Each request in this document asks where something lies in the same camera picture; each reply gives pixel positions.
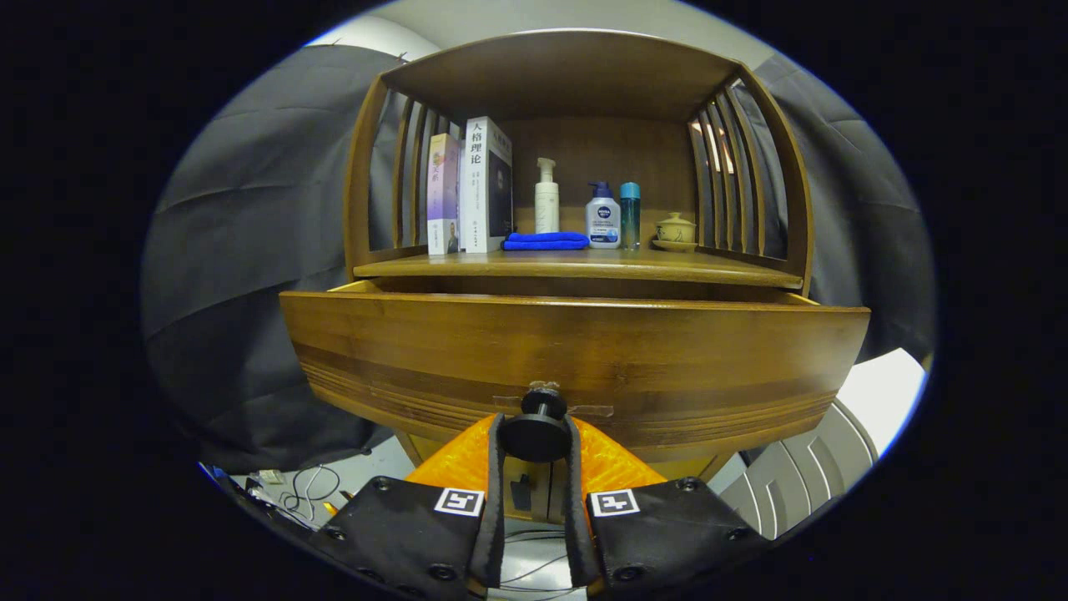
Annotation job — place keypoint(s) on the black backdrop cloth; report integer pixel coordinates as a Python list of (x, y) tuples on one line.
[(250, 250)]

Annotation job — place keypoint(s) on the yellow lidded teacup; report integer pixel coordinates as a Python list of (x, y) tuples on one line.
[(674, 229)]

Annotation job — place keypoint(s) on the white bottle blue cap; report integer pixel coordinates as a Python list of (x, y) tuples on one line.
[(602, 225)]

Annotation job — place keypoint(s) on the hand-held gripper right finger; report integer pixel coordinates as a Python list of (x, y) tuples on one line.
[(574, 526)]

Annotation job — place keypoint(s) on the grey ribbed panel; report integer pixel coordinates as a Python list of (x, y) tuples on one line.
[(793, 476)]

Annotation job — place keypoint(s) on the wooden countertop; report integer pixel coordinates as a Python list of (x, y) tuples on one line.
[(584, 263)]

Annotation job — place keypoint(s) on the brown wooden cabinet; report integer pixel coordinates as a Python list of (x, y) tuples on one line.
[(567, 75)]

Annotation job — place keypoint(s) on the white pump bottle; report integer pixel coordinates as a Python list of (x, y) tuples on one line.
[(546, 209)]

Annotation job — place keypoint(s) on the brown wooden drawer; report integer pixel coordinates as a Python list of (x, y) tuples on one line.
[(584, 351)]

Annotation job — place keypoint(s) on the wooden cabinet door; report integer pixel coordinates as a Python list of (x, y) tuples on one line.
[(684, 467), (538, 484)]

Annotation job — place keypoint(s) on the blue folded towel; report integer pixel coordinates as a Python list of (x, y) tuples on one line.
[(546, 241)]

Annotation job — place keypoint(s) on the purple book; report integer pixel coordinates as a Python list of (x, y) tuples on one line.
[(442, 200)]

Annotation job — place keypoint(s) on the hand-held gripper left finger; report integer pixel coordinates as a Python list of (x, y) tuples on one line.
[(492, 517)]

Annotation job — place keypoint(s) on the white flat surface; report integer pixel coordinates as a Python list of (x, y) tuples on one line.
[(884, 392)]

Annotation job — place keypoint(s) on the teal slim bottle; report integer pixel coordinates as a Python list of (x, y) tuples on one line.
[(630, 217)]

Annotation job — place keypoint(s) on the white thick book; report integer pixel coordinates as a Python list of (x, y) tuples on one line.
[(476, 209)]

